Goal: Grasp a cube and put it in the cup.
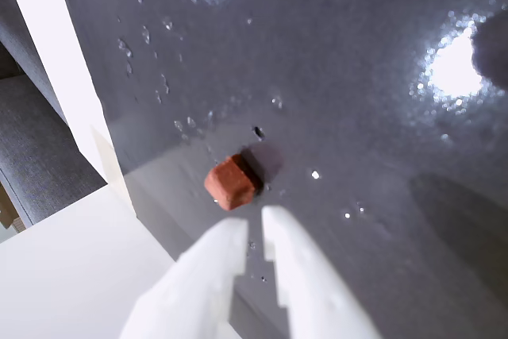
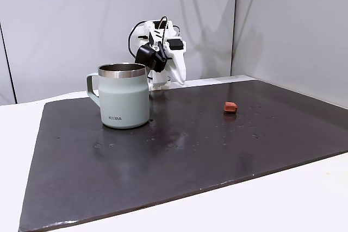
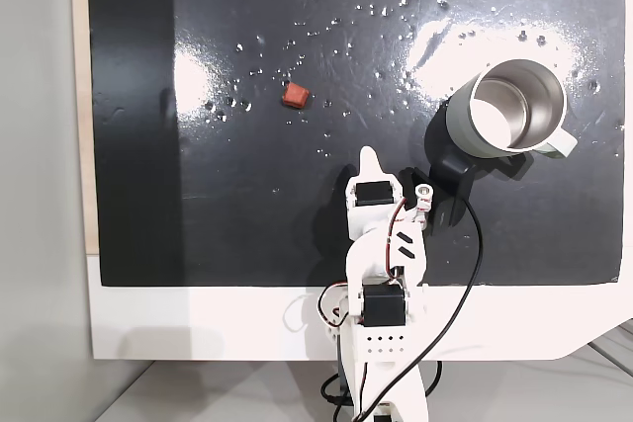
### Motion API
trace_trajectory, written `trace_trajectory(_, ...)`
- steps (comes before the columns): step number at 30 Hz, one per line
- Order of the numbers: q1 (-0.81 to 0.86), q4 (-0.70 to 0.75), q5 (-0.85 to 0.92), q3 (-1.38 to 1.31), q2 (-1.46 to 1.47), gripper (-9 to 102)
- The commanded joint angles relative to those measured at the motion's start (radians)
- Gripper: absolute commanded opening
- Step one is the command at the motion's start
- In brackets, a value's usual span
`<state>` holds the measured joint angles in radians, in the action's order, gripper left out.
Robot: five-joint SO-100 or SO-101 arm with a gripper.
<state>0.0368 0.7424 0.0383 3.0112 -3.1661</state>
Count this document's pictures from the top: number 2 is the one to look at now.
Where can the red cube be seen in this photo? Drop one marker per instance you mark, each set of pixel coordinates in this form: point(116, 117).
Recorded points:
point(230, 107)

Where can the pale green steel mug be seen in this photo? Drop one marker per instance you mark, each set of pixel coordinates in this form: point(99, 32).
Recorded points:
point(123, 99)

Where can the black table mat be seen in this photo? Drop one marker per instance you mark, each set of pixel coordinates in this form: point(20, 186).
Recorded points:
point(174, 161)

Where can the black camera box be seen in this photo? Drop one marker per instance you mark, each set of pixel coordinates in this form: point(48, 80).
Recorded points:
point(146, 54)

